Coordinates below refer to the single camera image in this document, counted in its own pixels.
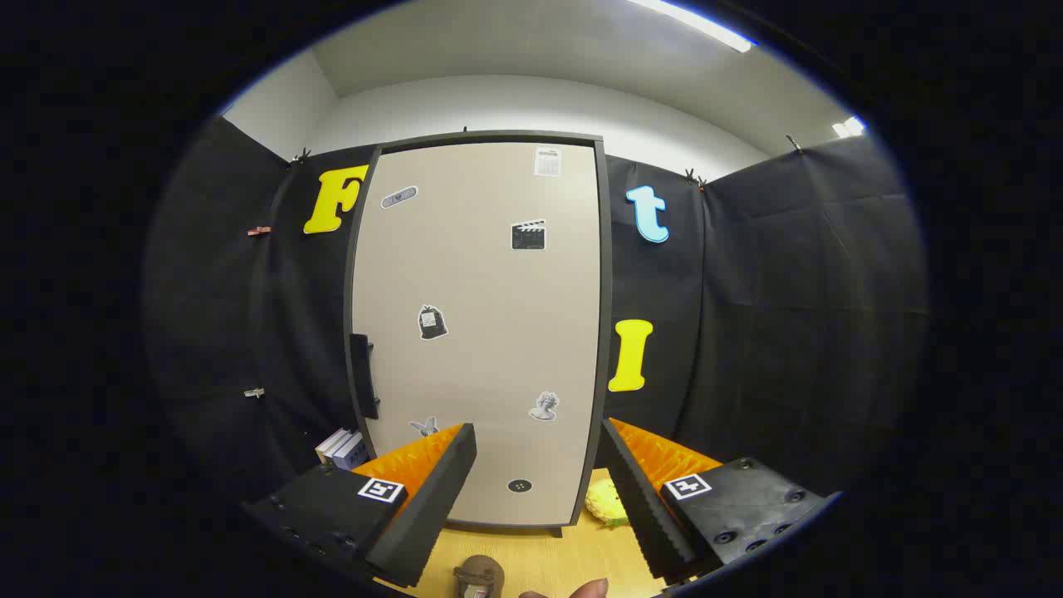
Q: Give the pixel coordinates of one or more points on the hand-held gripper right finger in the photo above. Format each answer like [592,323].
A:
[644,498]

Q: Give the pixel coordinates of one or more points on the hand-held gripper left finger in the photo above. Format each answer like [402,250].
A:
[436,490]

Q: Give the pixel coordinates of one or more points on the brown fluffy shoe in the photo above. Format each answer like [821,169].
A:
[480,575]

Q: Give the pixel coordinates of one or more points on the dark grey shoe cabinet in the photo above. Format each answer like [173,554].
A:
[606,332]

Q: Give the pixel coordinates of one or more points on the yellow plush object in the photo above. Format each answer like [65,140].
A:
[604,501]

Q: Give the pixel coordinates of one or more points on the white book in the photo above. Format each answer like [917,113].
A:
[330,446]

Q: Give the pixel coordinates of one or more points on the black backdrop cloth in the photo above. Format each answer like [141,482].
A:
[789,291]

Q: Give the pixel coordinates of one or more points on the small ceiling light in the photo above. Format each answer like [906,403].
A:
[849,128]

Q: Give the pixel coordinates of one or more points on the long ceiling light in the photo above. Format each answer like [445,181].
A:
[698,23]

